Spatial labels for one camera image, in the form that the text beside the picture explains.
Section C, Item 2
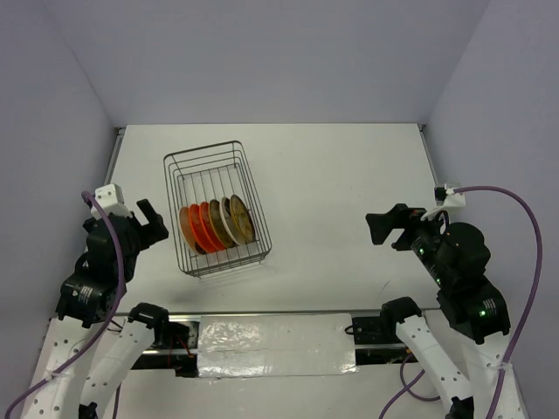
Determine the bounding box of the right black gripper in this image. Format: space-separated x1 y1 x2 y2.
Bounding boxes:
363 199 451 283

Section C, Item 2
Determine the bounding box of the metal base rail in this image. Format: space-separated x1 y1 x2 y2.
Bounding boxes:
117 308 438 379

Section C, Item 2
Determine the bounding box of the yellow patterned dark-rim plate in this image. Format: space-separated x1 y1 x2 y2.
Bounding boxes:
230 195 255 243

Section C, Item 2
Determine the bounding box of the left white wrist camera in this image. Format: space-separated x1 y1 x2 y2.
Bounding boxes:
93 183 132 218

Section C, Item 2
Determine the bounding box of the orange plate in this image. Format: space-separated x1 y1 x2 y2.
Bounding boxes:
199 202 225 251
188 203 215 253
178 206 197 252

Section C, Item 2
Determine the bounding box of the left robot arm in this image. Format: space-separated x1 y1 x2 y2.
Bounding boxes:
16 192 171 418

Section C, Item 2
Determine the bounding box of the cream plate with black spot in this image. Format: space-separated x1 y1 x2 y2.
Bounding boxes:
220 196 242 245

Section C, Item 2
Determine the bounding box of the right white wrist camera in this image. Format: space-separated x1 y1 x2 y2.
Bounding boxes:
421 183 466 220

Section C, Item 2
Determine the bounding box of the brown olive plate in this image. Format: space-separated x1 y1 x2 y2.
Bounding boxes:
209 199 235 249

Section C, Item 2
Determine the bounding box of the wire dish rack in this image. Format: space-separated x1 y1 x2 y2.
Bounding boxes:
163 141 272 278

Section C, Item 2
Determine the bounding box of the silver foil tape patch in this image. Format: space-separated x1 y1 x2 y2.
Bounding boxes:
197 313 358 378

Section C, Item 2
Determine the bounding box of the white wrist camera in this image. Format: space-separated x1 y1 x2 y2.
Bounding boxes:
93 183 132 218
421 183 466 220

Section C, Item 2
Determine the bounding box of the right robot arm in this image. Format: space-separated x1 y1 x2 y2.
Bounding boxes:
366 203 527 418

